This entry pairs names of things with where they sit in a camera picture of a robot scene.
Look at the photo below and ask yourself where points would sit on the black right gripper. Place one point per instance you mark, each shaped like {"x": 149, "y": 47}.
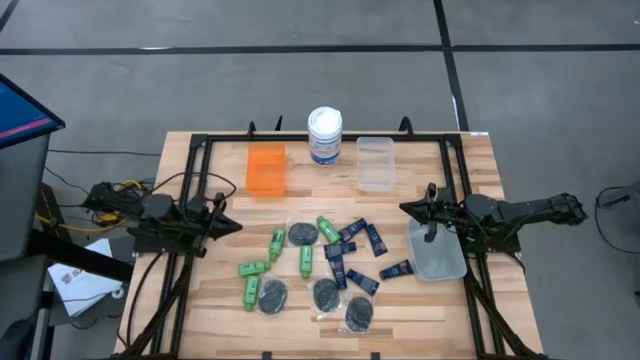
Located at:
{"x": 445, "y": 212}

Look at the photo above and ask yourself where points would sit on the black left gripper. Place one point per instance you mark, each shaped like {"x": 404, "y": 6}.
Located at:
{"x": 200, "y": 220}

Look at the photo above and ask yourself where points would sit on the clear plastic bin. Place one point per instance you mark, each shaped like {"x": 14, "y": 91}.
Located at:
{"x": 376, "y": 165}

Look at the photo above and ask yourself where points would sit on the dark blue cloth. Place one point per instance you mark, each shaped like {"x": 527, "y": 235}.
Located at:
{"x": 396, "y": 270}

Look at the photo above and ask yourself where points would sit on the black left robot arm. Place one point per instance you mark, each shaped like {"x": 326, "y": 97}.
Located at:
{"x": 157, "y": 207}

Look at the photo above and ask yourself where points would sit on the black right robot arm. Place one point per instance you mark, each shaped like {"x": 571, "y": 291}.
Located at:
{"x": 525, "y": 207}

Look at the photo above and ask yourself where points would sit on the white plastic bin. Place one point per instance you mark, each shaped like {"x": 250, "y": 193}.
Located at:
{"x": 442, "y": 257}

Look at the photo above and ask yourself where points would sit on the orange translucent plastic bin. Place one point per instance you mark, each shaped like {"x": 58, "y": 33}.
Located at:
{"x": 265, "y": 170}

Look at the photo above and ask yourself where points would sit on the white wipes canister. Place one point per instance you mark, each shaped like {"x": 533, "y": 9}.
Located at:
{"x": 325, "y": 135}

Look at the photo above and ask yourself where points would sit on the black monitor stand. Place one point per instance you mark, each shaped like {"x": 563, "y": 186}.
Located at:
{"x": 80, "y": 255}

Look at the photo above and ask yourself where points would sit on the white printed paper sheet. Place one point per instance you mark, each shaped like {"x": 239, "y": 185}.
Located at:
{"x": 80, "y": 280}

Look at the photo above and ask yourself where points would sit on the grey cabinet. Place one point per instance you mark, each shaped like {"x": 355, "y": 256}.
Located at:
{"x": 20, "y": 200}

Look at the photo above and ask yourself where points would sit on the monitor with blue screen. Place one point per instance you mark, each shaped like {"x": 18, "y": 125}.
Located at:
{"x": 20, "y": 112}

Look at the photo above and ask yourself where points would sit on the black aluminium table frame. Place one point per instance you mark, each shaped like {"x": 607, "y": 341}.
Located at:
{"x": 235, "y": 135}

